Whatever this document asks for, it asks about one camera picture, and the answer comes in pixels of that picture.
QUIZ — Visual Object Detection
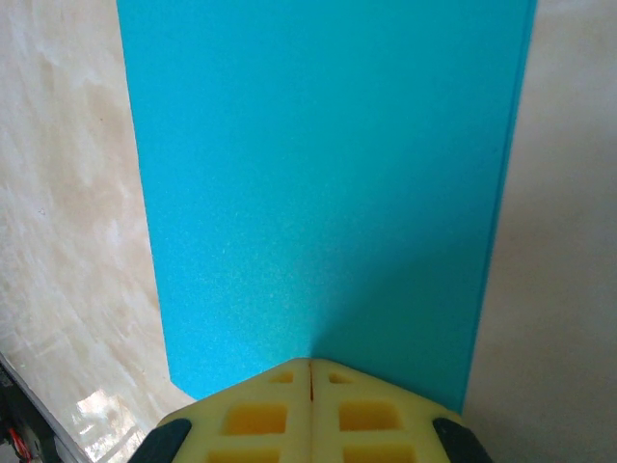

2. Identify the blue paper sheet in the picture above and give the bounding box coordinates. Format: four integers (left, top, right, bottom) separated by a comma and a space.
115, 0, 539, 419

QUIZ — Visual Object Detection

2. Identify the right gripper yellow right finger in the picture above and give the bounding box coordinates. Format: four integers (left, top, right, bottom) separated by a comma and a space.
310, 359, 493, 463

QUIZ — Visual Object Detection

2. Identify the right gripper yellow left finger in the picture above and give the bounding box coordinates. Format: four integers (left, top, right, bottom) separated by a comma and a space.
139, 359, 312, 463

